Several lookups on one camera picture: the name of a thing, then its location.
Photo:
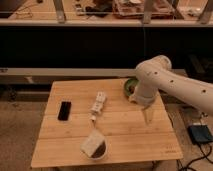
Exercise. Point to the translucent yellow tool tip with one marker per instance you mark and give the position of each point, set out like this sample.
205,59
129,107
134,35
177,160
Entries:
148,115

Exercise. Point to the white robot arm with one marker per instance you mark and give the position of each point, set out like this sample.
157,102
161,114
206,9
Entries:
155,74

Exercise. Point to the green bowl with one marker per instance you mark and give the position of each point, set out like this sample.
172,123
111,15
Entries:
129,86

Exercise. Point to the black power adapter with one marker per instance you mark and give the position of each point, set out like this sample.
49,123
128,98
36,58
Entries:
200,134

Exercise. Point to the white bowl dark contents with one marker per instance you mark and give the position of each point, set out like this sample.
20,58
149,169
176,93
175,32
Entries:
100,151

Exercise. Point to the wooden table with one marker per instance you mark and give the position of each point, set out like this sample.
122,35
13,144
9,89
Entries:
75,109

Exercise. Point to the black smartphone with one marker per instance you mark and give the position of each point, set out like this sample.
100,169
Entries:
64,111

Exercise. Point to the cluttered tray on shelf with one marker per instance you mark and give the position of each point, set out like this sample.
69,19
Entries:
135,8

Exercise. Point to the metal shelf rail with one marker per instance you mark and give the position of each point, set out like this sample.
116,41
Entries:
71,72

